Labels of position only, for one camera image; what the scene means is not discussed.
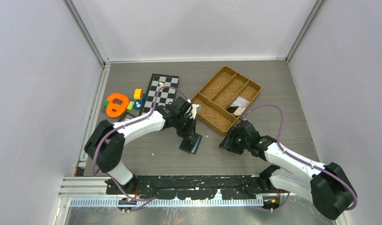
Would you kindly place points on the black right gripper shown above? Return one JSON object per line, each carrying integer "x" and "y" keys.
{"x": 228, "y": 142}

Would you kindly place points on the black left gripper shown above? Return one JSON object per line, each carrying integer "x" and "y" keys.
{"x": 191, "y": 130}

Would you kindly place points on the black leather card holder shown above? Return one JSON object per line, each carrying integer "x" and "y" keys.
{"x": 191, "y": 144}

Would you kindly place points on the woven wicker tray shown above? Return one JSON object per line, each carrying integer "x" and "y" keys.
{"x": 217, "y": 95}

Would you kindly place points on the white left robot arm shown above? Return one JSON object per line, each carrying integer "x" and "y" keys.
{"x": 105, "y": 145}

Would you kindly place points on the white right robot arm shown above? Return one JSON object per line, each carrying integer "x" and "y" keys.
{"x": 325, "y": 186}

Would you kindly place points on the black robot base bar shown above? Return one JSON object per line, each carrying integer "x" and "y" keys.
{"x": 195, "y": 187}

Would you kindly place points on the black and silver chessboard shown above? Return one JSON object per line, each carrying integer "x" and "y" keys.
{"x": 165, "y": 96}

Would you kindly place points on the blue toy brick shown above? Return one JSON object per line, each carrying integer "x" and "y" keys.
{"x": 141, "y": 103}

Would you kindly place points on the yellow toy brick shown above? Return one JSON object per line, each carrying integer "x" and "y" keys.
{"x": 138, "y": 94}

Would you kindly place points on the lime green block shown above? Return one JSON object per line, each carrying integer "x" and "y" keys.
{"x": 130, "y": 106}

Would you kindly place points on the orange curved toy track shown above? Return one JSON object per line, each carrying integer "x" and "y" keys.
{"x": 118, "y": 104}

